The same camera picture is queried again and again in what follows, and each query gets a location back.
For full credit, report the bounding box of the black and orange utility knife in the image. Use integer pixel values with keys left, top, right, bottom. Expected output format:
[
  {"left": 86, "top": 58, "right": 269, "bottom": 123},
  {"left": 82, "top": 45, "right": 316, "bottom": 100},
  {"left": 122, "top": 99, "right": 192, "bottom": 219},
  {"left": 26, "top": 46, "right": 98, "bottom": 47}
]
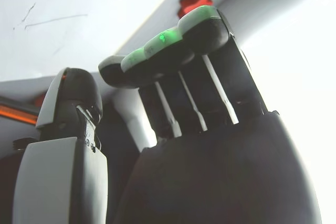
[{"left": 0, "top": 97, "right": 39, "bottom": 125}]

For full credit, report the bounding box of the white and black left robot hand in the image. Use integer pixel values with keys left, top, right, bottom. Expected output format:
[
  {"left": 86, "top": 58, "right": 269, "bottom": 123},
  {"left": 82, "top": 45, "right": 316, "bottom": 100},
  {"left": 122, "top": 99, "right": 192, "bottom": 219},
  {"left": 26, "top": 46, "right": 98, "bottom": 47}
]
[{"left": 12, "top": 5, "right": 322, "bottom": 224}]

